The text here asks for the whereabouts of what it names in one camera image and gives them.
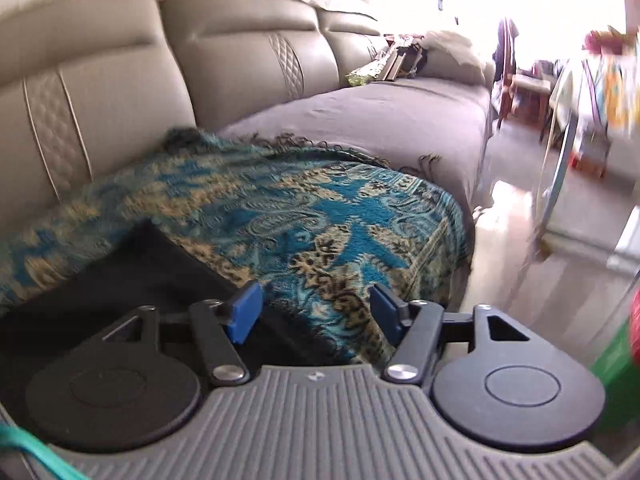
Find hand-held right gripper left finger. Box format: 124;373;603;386
102;281;264;387

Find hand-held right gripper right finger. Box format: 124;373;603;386
369;283;532;387

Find black pants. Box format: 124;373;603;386
0;219;351;426

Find teal paisley blanket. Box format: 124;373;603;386
0;127;474;367

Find grey sofa cover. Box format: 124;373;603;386
217;77;494;216

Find green bin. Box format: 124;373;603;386
589;287;640;437

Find pile of assorted clutter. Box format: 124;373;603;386
346;34;428;87

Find white cushion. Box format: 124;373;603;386
421;30;495;87

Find wooden chair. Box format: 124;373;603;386
491;16;553;133

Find beige leather sofa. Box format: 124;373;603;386
0;0;496;281

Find table with colourful cloth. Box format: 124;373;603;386
530;27;640;263

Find teal cable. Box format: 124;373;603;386
0;421;90;480

